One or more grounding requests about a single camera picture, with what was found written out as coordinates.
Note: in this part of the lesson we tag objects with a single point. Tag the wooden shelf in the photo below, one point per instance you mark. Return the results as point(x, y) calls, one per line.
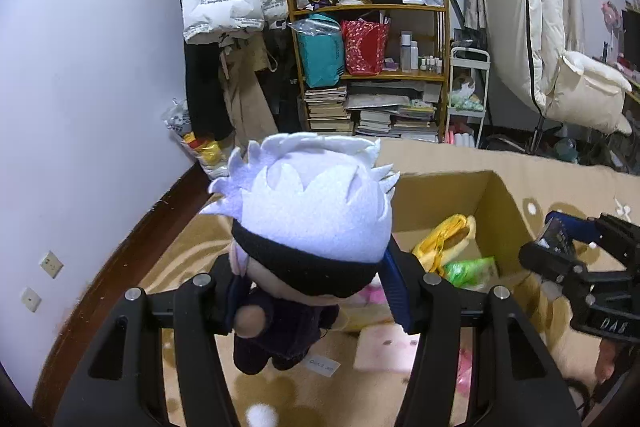
point(370, 8)

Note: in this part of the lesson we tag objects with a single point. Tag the red patterned bag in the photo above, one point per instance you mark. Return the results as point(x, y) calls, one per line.
point(365, 49)

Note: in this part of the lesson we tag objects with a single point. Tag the teal shopping bag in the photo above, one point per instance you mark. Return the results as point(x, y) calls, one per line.
point(320, 59)

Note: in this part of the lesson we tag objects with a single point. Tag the white-haired plush doll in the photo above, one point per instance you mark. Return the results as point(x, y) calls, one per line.
point(310, 207)

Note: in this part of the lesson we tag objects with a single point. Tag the stack of books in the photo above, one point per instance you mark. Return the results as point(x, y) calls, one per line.
point(327, 109)

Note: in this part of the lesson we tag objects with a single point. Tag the person's right hand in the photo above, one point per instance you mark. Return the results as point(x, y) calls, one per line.
point(611, 359)

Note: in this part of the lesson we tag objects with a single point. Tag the pink plastic bag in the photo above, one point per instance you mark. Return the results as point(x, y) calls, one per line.
point(462, 377)

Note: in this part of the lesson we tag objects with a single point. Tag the plastic bag with colourful items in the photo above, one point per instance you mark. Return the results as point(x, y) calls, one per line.
point(192, 142)

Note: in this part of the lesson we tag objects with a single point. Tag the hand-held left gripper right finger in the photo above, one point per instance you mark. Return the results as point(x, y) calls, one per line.
point(397, 294)

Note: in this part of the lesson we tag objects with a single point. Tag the beige hanging coat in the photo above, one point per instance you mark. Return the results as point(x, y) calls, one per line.
point(247, 97)

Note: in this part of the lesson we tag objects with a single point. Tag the tall clear bottle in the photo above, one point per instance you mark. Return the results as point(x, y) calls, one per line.
point(405, 53)

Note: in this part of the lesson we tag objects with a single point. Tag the green tissue pack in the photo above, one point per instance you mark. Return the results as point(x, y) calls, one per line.
point(470, 272)

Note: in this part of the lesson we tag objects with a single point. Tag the white wall socket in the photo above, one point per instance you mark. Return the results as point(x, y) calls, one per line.
point(31, 299)
point(51, 264)

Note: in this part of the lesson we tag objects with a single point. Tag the pile of books and magazines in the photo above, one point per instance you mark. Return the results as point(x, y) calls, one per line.
point(395, 114)

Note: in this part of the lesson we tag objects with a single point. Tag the cardboard box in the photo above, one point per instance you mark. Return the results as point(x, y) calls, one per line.
point(505, 217)
point(575, 177)

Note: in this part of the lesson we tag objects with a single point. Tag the yellow plush toy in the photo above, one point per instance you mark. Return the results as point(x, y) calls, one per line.
point(440, 242)

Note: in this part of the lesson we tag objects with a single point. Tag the black tissue pack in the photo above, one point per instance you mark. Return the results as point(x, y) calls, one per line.
point(550, 237)

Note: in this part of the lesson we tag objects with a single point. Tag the black chair frame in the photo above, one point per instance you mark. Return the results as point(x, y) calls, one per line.
point(542, 132)

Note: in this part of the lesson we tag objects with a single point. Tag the white trolley cart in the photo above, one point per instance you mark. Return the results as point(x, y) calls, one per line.
point(482, 72)

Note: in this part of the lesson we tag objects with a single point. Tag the black hanging garment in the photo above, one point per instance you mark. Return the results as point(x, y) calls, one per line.
point(202, 92)

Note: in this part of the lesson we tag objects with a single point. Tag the pink fan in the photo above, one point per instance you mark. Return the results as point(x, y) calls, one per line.
point(612, 19)

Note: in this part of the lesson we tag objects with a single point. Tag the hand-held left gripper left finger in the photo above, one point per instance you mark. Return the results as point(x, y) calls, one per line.
point(225, 307)

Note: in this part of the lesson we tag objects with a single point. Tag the pink pig plush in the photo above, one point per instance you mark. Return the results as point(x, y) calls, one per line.
point(385, 347)

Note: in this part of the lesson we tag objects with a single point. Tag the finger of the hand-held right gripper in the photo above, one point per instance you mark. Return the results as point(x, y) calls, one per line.
point(575, 274)
point(575, 229)

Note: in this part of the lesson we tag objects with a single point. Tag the grey white bottle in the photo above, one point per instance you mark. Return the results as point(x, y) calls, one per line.
point(414, 57)

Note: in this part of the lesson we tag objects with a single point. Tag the teal crumpled bag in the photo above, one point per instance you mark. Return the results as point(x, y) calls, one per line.
point(566, 149)

